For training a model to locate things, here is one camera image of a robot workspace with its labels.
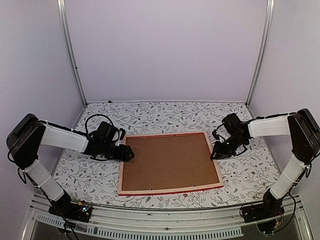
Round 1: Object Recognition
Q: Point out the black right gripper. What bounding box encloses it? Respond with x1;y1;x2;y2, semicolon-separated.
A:
211;134;247;160

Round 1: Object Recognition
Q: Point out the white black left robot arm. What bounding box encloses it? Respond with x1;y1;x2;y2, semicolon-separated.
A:
6;113;135;217

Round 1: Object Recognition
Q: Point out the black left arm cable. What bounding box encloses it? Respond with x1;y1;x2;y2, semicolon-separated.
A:
84;113;113;136

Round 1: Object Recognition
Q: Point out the left aluminium corner post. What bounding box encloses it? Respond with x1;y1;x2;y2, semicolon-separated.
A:
56;0;88;107

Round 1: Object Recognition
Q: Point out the aluminium corner post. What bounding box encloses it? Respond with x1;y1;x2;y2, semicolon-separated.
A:
245;0;275;108
56;0;88;107

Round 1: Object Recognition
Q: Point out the floral patterned table mat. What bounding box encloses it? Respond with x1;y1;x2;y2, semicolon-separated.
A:
53;102;280;209

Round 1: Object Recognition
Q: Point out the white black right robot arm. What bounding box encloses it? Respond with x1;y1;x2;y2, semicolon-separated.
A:
210;108;320;218

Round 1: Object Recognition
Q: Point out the red wooden picture frame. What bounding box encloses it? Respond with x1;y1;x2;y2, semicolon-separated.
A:
117;131;225;197

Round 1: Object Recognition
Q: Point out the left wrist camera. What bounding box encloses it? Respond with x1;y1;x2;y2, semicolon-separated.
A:
114;128;126;144

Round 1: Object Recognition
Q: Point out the brown backing board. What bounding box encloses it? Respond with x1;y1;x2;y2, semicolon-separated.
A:
121;133;221;191

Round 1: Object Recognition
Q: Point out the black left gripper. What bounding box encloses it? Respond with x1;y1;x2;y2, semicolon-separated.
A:
100;141;134;161

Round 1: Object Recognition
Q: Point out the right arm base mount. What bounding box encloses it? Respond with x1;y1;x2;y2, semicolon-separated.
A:
239;187;297;236

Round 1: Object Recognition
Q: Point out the right aluminium corner post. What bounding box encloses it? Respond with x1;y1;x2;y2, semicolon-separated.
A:
245;0;275;108

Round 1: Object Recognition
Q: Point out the aluminium front rail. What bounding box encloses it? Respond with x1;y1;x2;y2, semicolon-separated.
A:
21;194;316;240

